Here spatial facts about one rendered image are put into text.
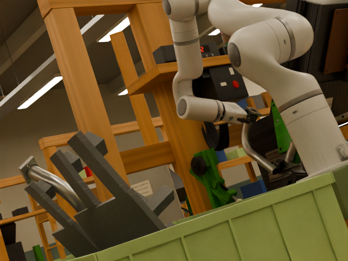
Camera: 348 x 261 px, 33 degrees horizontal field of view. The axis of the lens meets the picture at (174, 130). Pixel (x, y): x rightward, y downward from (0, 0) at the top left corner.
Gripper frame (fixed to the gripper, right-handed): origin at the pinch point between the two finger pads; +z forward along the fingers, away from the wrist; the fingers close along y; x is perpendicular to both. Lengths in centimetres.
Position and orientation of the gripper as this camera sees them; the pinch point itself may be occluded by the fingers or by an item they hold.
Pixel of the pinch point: (249, 115)
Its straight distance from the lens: 228.2
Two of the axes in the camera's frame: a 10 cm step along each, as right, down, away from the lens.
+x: -3.2, 8.7, 3.6
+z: 8.4, 0.8, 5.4
